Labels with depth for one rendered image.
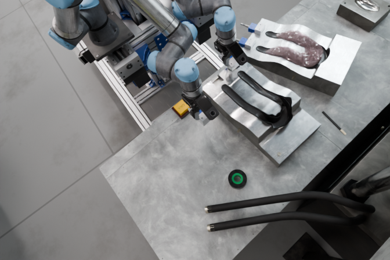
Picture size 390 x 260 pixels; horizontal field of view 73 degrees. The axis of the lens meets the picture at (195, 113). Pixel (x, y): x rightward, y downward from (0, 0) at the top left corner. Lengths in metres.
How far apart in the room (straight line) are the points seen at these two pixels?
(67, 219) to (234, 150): 1.54
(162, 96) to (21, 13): 2.35
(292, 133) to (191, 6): 0.68
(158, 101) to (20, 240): 1.49
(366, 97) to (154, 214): 1.11
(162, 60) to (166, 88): 1.24
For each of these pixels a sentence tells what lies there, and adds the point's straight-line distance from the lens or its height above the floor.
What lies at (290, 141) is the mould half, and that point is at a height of 0.86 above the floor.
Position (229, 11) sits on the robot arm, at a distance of 1.01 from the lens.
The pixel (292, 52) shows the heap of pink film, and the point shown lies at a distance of 1.37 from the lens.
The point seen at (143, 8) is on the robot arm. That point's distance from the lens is 0.96.
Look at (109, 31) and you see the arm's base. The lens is 1.40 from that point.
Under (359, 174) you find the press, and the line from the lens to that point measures 1.34.
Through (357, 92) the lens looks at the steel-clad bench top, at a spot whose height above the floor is 0.80.
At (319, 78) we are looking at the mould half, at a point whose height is 0.90.
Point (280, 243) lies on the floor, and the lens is 2.01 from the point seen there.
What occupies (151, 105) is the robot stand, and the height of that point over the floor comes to 0.21.
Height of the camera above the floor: 2.00
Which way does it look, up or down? 63 degrees down
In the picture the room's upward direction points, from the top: 21 degrees counter-clockwise
